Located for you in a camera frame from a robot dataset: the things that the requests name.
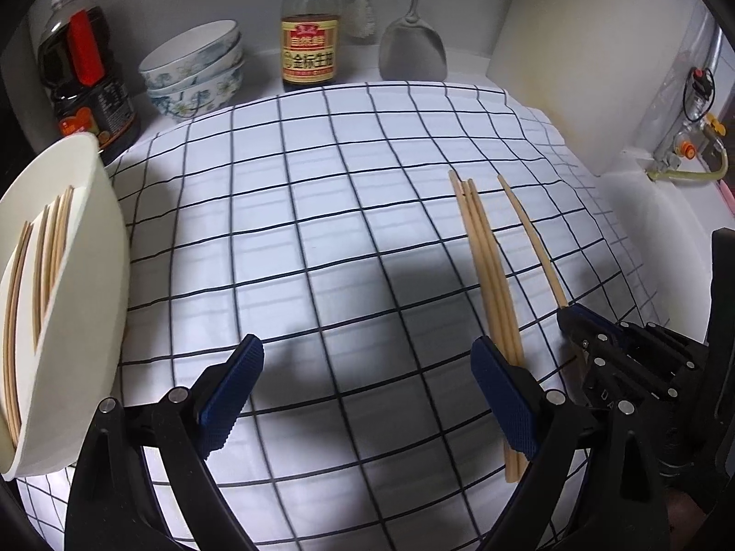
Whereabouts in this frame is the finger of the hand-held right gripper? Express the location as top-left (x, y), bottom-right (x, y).
top-left (556, 305), bottom-right (652, 357)
top-left (565, 330), bottom-right (618, 411)

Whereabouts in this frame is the gas valve with hose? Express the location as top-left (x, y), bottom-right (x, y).
top-left (651, 17), bottom-right (725, 167)

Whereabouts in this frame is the soy sauce glass bottle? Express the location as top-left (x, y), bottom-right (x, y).
top-left (280, 0), bottom-right (341, 93)

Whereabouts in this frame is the white black checked cloth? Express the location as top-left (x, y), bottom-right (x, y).
top-left (17, 81), bottom-right (656, 551)

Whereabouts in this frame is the cream cutting board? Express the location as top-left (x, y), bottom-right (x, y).
top-left (487, 0), bottom-right (697, 178)

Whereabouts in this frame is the gas valve with red knob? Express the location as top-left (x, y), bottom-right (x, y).
top-left (680, 66), bottom-right (718, 124)

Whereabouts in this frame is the metal spatula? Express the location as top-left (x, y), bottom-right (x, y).
top-left (379, 0), bottom-right (449, 82)

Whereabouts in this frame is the white plastic container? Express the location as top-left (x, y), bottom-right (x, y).
top-left (0, 132), bottom-right (130, 478)

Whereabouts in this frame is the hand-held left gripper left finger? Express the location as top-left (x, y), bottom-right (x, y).
top-left (64, 334), bottom-right (265, 551)

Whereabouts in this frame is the floral ceramic bowl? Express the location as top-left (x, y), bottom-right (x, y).
top-left (139, 20), bottom-right (241, 87)
top-left (148, 60), bottom-right (248, 123)
top-left (143, 46), bottom-right (245, 101)

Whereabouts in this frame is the dark oil bottle red handle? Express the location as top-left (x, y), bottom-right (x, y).
top-left (35, 0), bottom-right (141, 164)

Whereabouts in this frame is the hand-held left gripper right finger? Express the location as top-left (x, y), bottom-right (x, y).
top-left (469, 337), bottom-right (670, 551)

